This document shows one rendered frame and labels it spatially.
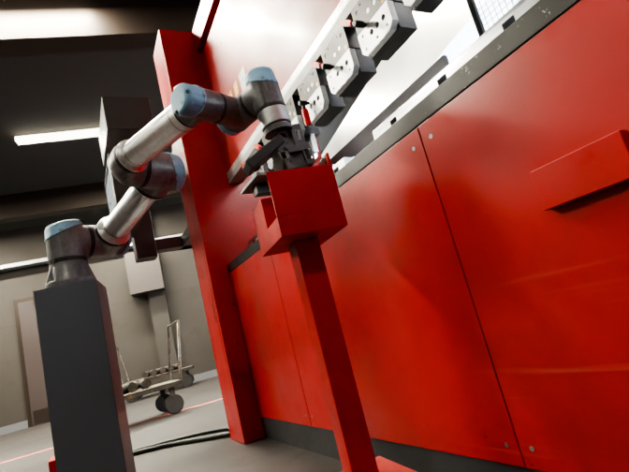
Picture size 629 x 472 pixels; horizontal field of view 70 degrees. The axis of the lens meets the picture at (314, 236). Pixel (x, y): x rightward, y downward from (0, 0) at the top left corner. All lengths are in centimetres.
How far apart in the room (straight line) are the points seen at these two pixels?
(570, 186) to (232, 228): 193
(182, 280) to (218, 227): 672
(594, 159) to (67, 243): 147
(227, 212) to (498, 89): 183
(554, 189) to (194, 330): 848
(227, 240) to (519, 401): 178
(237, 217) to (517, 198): 183
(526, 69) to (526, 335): 47
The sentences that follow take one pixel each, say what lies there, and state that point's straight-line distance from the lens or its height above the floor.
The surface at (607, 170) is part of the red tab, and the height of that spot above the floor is 57.
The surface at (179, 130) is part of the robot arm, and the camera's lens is 117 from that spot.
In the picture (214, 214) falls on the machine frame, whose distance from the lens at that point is 247.
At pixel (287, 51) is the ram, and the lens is 185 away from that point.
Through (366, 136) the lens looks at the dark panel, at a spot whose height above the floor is 129.
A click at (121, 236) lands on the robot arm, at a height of 92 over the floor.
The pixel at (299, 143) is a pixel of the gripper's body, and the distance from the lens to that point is 109.
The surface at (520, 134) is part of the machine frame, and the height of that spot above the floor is 69.
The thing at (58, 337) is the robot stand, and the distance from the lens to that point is 160.
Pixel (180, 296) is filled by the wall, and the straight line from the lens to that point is 910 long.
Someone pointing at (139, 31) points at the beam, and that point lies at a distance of 430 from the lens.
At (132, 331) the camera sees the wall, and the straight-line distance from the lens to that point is 910.
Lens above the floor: 46
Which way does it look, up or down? 11 degrees up
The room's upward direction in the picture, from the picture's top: 14 degrees counter-clockwise
